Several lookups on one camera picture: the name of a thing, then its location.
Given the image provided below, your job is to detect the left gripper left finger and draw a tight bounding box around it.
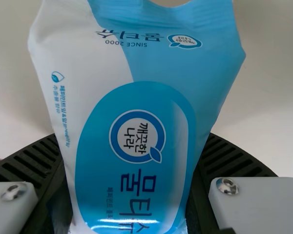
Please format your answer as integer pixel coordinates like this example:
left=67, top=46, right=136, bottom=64
left=0, top=133, right=74, bottom=234

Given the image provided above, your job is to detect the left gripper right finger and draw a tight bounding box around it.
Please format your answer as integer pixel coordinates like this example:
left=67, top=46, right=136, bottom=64
left=184, top=132, right=293, bottom=234

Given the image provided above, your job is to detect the wet wipes pack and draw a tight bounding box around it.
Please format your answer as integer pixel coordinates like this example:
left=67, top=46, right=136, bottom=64
left=26, top=0, right=247, bottom=234

